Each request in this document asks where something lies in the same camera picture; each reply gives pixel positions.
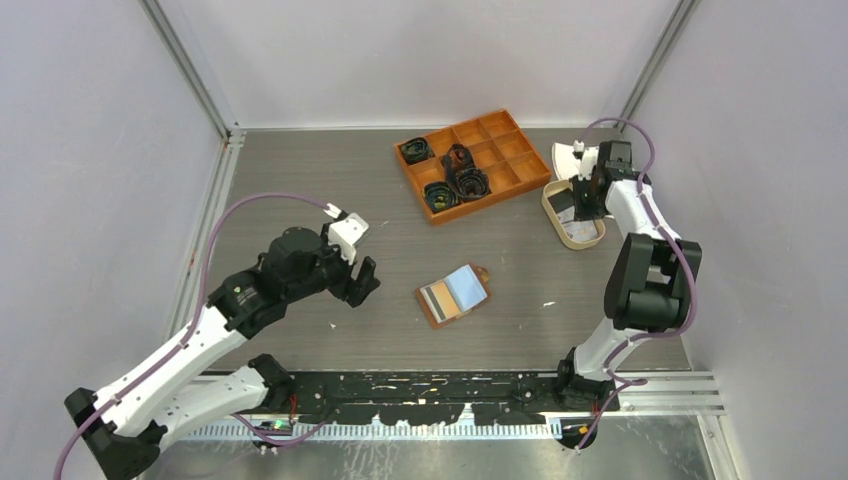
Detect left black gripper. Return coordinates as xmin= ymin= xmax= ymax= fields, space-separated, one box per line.
xmin=285 ymin=223 xmax=380 ymax=306

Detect beige oval card tray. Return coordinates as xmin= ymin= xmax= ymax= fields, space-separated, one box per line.
xmin=541 ymin=180 xmax=606 ymax=251

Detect brown leather card holder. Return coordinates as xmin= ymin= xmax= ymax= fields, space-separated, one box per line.
xmin=414 ymin=263 xmax=491 ymax=330

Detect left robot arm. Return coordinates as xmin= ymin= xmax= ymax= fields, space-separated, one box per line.
xmin=64 ymin=215 xmax=380 ymax=479

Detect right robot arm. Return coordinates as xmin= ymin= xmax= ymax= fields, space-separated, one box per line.
xmin=552 ymin=140 xmax=702 ymax=411

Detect white card in tray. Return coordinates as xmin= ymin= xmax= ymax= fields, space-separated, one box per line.
xmin=563 ymin=221 xmax=602 ymax=243

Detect orange card with stripe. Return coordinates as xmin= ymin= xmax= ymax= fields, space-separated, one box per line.
xmin=421 ymin=280 xmax=463 ymax=325

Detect white bucket hat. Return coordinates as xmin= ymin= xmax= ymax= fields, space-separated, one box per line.
xmin=551 ymin=142 xmax=581 ymax=180

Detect rolled dark belt bottom-left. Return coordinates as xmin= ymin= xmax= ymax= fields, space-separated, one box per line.
xmin=422 ymin=181 xmax=460 ymax=214

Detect rolled dark belt centre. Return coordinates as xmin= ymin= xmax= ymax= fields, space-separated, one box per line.
xmin=441 ymin=143 xmax=491 ymax=202

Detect orange wooden divider tray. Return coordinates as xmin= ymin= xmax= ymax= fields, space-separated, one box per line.
xmin=393 ymin=109 xmax=552 ymax=226

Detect rolled dark belt top-left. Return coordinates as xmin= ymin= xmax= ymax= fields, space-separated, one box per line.
xmin=399 ymin=137 xmax=434 ymax=165

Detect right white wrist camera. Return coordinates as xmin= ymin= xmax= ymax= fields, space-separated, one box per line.
xmin=573 ymin=140 xmax=599 ymax=180

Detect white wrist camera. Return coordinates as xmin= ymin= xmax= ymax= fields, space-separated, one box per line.
xmin=573 ymin=140 xmax=599 ymax=180
xmin=324 ymin=204 xmax=370 ymax=265

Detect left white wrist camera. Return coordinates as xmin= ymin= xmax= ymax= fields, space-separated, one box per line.
xmin=324 ymin=204 xmax=370 ymax=265

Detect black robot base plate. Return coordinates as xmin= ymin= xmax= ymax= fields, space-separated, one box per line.
xmin=253 ymin=367 xmax=620 ymax=448

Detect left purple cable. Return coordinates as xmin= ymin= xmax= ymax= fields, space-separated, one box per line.
xmin=52 ymin=192 xmax=346 ymax=480

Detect purple cable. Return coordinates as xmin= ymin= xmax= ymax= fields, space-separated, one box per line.
xmin=574 ymin=117 xmax=700 ymax=453
xmin=52 ymin=192 xmax=346 ymax=480

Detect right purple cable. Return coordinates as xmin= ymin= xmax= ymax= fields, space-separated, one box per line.
xmin=574 ymin=117 xmax=700 ymax=453

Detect aluminium frame rail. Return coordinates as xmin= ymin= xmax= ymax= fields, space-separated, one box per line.
xmin=123 ymin=374 xmax=727 ymax=420

